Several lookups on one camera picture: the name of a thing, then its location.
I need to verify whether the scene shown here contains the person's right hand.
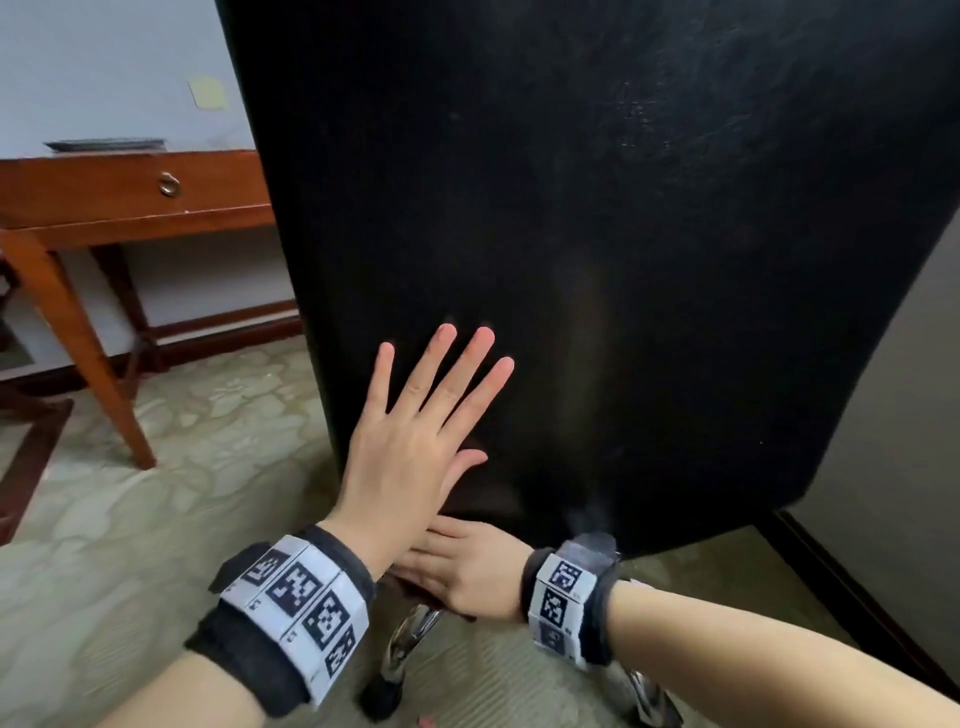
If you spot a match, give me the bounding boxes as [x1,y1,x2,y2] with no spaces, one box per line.
[388,514,535,624]

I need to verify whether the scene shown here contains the person's left hand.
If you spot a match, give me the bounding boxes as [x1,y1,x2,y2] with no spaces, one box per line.
[318,323,517,583]

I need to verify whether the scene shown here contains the black leather chair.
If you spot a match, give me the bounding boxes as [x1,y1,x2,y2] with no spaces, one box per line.
[213,0,960,728]

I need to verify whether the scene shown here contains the round grey metal tray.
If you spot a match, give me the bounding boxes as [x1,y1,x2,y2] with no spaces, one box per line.
[43,137,169,154]

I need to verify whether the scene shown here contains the person's right forearm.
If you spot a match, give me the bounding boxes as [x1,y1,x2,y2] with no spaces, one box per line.
[605,581,960,728]

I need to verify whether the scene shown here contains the black wristband with marker tags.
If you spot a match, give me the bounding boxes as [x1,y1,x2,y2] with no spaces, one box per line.
[183,523,378,720]
[519,547,624,673]

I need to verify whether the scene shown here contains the dark wooden baseboard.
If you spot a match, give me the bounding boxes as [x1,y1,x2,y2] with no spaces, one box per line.
[0,314,305,399]
[753,509,960,706]

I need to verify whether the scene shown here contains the red wooden table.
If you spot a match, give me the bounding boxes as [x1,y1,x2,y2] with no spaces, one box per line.
[0,148,280,472]

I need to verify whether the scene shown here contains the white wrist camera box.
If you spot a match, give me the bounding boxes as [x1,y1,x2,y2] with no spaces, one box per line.
[558,530,624,568]

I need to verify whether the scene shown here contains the red wooden rack black straps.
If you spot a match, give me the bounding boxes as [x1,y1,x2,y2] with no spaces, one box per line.
[0,254,76,549]

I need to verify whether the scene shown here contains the beige wall plate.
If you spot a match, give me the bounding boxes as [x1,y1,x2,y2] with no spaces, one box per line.
[187,74,229,112]

